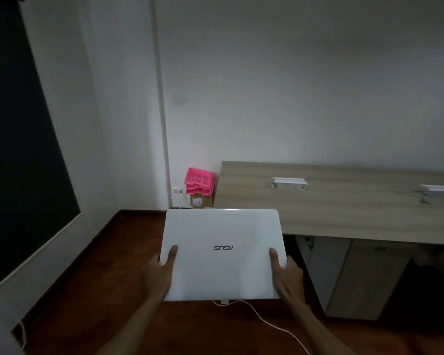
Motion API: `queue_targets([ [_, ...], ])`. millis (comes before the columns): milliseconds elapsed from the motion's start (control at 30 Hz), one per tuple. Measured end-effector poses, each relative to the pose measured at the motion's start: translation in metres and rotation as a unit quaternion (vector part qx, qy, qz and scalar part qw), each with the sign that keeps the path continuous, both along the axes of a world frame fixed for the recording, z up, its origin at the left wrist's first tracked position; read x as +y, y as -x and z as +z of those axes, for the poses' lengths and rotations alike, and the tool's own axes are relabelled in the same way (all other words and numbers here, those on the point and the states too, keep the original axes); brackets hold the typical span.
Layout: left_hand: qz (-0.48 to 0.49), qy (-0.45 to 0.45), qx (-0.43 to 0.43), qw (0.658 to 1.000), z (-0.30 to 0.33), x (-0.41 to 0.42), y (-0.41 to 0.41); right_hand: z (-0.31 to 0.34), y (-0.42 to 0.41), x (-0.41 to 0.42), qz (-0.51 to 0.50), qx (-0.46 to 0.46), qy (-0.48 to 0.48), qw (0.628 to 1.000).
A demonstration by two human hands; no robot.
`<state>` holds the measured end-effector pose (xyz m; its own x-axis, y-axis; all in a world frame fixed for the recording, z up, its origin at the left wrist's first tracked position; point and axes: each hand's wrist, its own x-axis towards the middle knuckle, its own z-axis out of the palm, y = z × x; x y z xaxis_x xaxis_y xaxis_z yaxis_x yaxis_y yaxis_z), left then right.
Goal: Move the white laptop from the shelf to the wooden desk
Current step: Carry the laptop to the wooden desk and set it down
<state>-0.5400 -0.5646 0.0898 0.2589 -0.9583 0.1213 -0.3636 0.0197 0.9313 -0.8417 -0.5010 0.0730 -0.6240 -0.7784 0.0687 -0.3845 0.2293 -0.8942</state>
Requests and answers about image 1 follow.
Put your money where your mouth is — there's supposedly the white charging cable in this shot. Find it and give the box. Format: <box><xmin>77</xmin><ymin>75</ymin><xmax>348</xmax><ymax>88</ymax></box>
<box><xmin>212</xmin><ymin>299</ymin><xmax>311</xmax><ymax>355</ymax></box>

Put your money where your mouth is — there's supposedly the white desk leg panel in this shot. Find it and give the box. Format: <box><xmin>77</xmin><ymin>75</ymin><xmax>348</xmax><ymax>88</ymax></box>
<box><xmin>295</xmin><ymin>236</ymin><xmax>353</xmax><ymax>313</ymax></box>

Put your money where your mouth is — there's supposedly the white desk power socket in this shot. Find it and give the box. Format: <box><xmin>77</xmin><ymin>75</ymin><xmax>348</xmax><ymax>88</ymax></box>
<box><xmin>420</xmin><ymin>184</ymin><xmax>444</xmax><ymax>198</ymax></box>
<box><xmin>271</xmin><ymin>177</ymin><xmax>309</xmax><ymax>190</ymax></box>

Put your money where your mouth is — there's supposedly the person's right hand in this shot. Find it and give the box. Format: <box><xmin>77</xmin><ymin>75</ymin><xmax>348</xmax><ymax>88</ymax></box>
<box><xmin>269</xmin><ymin>248</ymin><xmax>305</xmax><ymax>302</ymax></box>

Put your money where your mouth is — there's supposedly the dark window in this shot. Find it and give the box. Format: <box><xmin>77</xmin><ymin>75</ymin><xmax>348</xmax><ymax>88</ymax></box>
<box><xmin>0</xmin><ymin>0</ymin><xmax>82</xmax><ymax>295</ymax></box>

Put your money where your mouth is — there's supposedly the brown cardboard box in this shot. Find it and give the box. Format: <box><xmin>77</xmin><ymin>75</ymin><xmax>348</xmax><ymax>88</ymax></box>
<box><xmin>190</xmin><ymin>193</ymin><xmax>216</xmax><ymax>208</ymax></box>

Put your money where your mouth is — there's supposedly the person's right forearm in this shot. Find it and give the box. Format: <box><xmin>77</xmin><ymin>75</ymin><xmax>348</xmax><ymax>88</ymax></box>
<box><xmin>281</xmin><ymin>297</ymin><xmax>359</xmax><ymax>355</ymax></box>

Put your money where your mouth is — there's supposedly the light wooden desk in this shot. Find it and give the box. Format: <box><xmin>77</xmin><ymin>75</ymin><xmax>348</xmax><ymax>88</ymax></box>
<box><xmin>214</xmin><ymin>161</ymin><xmax>444</xmax><ymax>246</ymax></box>

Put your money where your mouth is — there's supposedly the stack of pink plastic trays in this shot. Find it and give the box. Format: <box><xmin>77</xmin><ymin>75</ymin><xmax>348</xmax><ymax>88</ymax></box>
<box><xmin>185</xmin><ymin>167</ymin><xmax>218</xmax><ymax>196</ymax></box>

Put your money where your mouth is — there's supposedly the person's left hand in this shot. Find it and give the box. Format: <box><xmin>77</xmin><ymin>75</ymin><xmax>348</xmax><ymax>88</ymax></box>
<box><xmin>143</xmin><ymin>245</ymin><xmax>178</xmax><ymax>301</ymax></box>

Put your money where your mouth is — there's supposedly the white laptop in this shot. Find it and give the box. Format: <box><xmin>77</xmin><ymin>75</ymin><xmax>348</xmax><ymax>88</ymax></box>
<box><xmin>159</xmin><ymin>208</ymin><xmax>288</xmax><ymax>302</ymax></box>

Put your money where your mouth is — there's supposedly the person's left forearm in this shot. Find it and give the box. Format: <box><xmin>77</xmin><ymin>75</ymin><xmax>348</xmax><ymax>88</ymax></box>
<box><xmin>95</xmin><ymin>292</ymin><xmax>167</xmax><ymax>355</ymax></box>

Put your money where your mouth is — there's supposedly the white wall conduit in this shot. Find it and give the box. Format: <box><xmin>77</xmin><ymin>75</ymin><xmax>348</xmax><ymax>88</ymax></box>
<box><xmin>149</xmin><ymin>0</ymin><xmax>173</xmax><ymax>210</ymax></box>

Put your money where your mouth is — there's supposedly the wooden drawer cabinet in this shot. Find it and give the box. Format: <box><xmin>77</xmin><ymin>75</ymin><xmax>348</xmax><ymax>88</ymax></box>
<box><xmin>326</xmin><ymin>239</ymin><xmax>419</xmax><ymax>321</ymax></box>

